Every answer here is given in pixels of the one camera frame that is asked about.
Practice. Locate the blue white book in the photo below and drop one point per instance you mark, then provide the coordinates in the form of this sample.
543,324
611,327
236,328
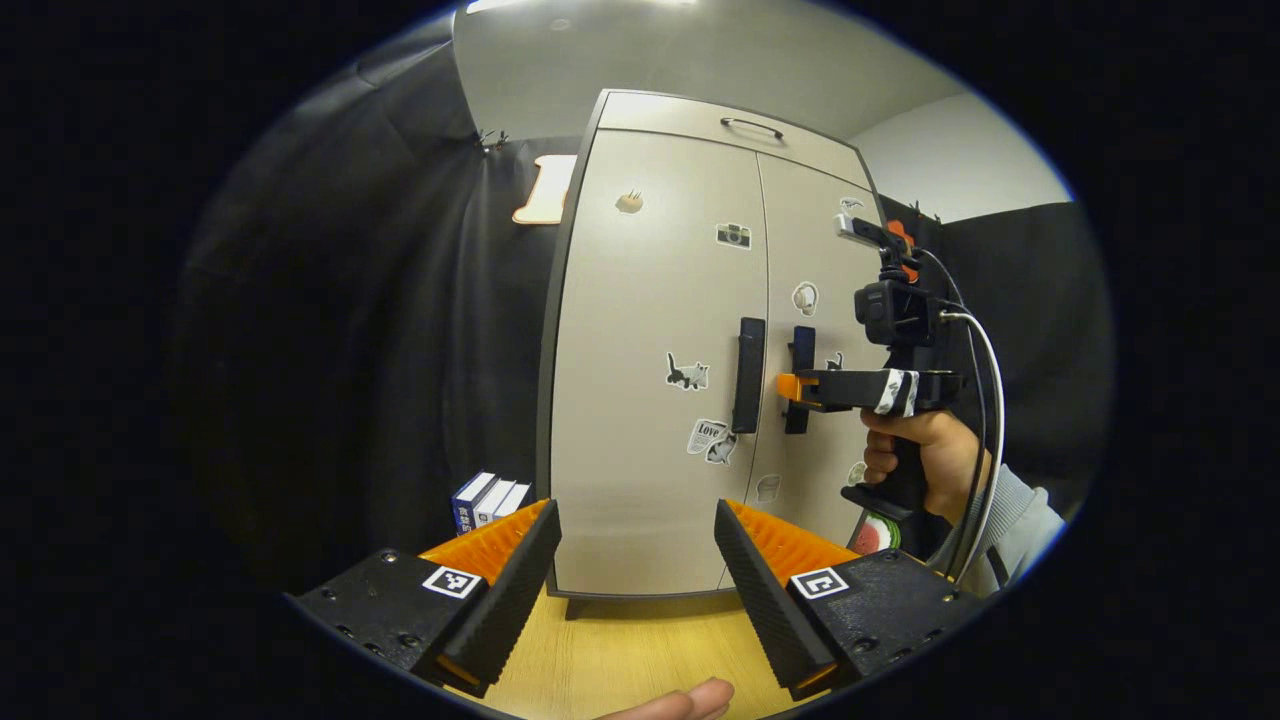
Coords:
493,497
465,510
513,497

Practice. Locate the black backdrop cloth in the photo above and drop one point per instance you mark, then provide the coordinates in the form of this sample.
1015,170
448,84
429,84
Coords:
350,350

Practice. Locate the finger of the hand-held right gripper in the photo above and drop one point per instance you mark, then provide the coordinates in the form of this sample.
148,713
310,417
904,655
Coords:
835,388

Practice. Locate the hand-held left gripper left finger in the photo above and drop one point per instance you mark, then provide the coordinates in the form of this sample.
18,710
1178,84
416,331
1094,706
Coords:
515,595

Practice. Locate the camera sticker white cabinet door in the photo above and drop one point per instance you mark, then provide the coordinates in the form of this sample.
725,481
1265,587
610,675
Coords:
640,320

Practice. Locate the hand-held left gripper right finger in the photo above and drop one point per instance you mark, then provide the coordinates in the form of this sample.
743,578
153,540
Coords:
765,600

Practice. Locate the white double-door shoe cabinet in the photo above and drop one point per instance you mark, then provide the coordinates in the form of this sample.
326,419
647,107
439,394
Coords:
544,440

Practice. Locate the white cabinet drawer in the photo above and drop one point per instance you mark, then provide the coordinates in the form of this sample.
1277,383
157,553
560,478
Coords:
680,115

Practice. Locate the cherry sticker white cabinet door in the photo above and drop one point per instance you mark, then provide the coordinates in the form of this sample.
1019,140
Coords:
800,250

